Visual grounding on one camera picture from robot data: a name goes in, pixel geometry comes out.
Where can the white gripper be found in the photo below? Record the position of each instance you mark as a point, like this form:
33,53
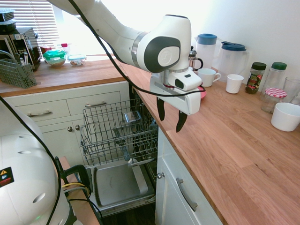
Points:
189,103

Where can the red round plate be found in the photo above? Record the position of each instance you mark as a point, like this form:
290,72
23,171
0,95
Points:
203,95

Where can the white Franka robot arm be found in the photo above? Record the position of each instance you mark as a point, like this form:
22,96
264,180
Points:
117,30

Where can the dishwasher with open door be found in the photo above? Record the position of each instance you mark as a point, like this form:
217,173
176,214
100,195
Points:
117,185

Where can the shiny metal cup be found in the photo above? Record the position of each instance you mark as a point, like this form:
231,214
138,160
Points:
131,118

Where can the large plain white mug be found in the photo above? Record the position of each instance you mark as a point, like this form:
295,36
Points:
207,77

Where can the glass French press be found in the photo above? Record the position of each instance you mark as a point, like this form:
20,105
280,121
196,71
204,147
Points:
194,59

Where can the round metal cabinet knob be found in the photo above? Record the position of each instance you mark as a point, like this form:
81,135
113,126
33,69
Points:
69,129
77,128
160,175

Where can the small ribbed white cup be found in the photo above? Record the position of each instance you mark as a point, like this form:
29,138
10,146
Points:
234,84

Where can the clear pitcher light blue lid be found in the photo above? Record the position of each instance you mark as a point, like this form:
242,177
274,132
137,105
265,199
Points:
206,51

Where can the clear pitcher dark blue lid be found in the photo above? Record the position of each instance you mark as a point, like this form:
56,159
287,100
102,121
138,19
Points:
232,61

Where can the spice jar black lid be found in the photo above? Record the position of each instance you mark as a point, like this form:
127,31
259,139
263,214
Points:
255,80

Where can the glass jar checkered lid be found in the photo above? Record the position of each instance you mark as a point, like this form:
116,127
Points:
273,98

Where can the black C-clamp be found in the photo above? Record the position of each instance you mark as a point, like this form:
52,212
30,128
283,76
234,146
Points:
79,171

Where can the glass container teal lid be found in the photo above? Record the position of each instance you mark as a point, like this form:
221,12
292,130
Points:
77,60

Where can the clear jar green lid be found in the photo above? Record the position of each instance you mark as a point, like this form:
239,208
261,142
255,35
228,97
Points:
276,77

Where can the wide white ceramic bowl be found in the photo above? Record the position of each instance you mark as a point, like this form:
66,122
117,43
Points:
284,117

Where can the clear drinking glass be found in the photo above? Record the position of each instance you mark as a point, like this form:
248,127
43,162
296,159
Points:
293,90

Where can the white bottle red cap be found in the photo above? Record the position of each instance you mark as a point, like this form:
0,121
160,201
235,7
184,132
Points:
66,48

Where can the round container green lid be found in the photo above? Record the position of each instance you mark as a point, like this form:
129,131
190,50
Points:
54,58

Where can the wooden robot mounting board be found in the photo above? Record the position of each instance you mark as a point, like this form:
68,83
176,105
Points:
84,213

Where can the grey plastic cutlery basket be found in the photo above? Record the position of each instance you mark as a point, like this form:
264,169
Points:
18,75

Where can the white window blinds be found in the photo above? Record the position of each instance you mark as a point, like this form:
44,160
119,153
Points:
35,16

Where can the stacked black white containers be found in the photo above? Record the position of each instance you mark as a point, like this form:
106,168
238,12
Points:
7,20

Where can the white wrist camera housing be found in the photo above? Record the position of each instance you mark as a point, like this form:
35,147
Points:
187,80

